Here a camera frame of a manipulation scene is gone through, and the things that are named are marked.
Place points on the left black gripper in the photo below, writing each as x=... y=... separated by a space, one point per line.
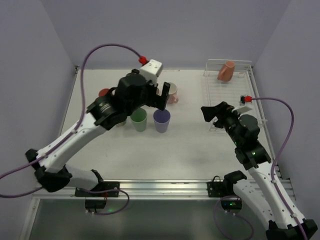
x=155 y=93

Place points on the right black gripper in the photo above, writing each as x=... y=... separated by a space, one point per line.
x=221 y=115

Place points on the light pink mug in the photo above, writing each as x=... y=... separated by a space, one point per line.
x=172 y=94

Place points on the lavender plastic cup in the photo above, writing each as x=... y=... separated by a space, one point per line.
x=161 y=120

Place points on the light green plastic cup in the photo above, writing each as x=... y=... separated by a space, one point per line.
x=139 y=119

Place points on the orange mug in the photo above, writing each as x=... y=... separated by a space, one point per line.
x=226 y=72

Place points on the cream floral mug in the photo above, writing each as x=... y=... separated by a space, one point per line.
x=121 y=124

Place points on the salmon pink plastic cup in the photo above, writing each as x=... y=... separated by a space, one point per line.
x=103 y=92

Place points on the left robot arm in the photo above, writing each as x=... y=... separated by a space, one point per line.
x=50 y=163

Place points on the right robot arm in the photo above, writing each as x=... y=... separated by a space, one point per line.
x=272 y=205

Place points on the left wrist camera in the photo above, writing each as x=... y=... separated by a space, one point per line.
x=151 y=70

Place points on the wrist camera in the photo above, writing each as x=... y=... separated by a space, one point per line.
x=245 y=104
x=151 y=70

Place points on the white wire dish rack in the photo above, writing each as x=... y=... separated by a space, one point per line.
x=241 y=84

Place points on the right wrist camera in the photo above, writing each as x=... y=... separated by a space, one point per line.
x=245 y=104

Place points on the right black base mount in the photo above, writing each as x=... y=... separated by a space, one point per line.
x=218 y=188

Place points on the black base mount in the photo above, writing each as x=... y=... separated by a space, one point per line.
x=218 y=188
x=96 y=198

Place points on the aluminium mounting rail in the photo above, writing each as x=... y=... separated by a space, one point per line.
x=142 y=190

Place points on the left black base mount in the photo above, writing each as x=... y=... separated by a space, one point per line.
x=96 y=198

